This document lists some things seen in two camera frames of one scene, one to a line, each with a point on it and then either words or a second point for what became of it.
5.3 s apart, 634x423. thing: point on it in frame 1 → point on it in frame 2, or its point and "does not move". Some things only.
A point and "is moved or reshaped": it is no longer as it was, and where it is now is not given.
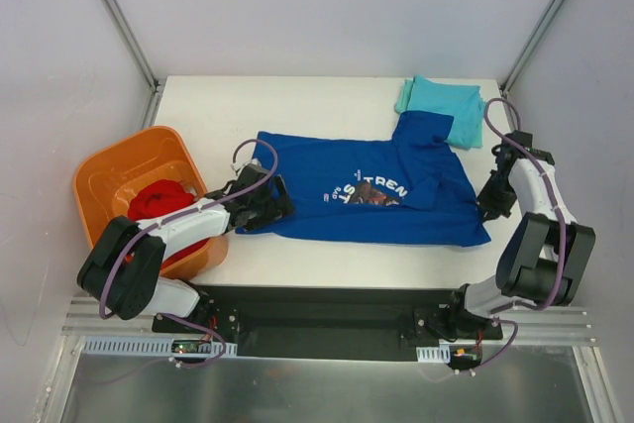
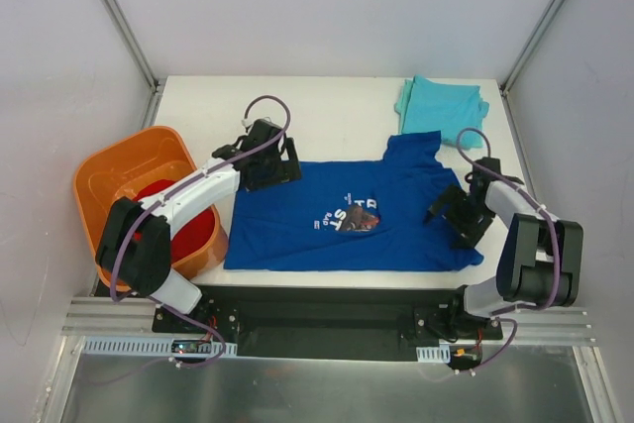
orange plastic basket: x=104 y=182 does not move
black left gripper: x=272 y=198 → x=276 y=174
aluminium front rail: x=565 y=322 does not move
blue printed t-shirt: x=405 y=190 is moved or reshaped
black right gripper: x=493 y=193 → x=457 y=209
